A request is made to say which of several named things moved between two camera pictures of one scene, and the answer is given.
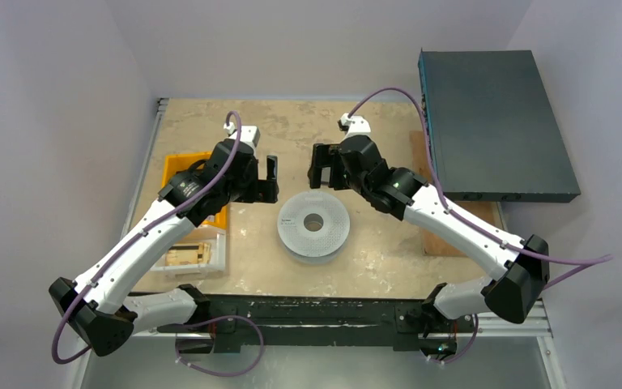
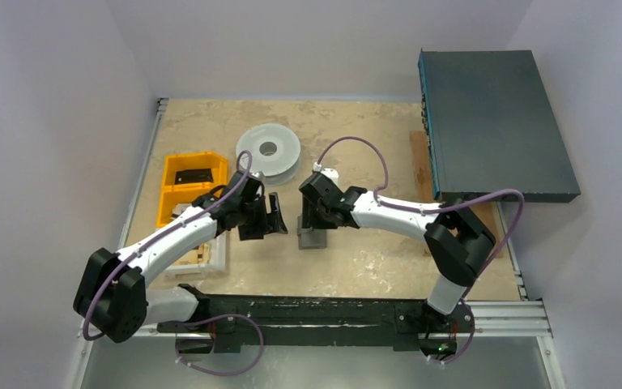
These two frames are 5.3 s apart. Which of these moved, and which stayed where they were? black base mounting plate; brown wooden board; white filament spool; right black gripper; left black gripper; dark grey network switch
Moved: right black gripper; white filament spool; left black gripper
Stayed: black base mounting plate; dark grey network switch; brown wooden board
